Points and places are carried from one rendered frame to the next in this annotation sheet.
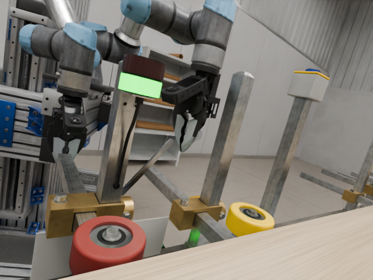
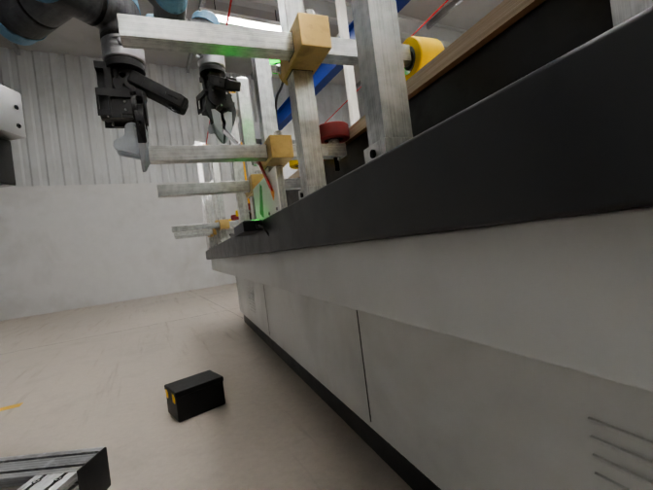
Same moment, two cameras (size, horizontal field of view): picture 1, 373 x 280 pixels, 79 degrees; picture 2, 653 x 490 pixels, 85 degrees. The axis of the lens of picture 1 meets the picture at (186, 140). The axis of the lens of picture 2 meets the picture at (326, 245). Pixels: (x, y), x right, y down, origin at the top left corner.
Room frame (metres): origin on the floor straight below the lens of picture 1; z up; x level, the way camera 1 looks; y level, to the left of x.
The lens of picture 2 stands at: (0.06, 0.91, 0.62)
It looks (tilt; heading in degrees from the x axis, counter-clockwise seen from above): 0 degrees down; 284
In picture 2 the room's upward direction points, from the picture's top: 7 degrees counter-clockwise
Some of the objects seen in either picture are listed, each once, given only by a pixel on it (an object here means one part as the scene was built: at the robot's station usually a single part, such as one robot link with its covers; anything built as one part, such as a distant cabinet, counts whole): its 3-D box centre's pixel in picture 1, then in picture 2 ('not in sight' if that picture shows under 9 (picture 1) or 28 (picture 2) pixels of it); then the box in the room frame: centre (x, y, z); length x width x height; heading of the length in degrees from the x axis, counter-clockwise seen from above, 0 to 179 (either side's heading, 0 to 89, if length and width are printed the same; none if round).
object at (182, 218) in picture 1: (199, 211); (256, 187); (0.51, -0.07, 0.82); 0.14 x 0.06 x 0.05; 126
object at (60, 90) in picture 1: (69, 111); (123, 95); (0.59, 0.32, 0.97); 0.09 x 0.08 x 0.12; 36
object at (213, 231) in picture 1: (182, 203); (240, 188); (0.54, -0.03, 0.82); 0.44 x 0.03 x 0.04; 36
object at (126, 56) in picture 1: (144, 68); not in sight; (0.34, 0.08, 1.10); 0.06 x 0.06 x 0.02
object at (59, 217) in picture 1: (92, 212); (275, 155); (0.36, 0.13, 0.85); 0.14 x 0.06 x 0.05; 126
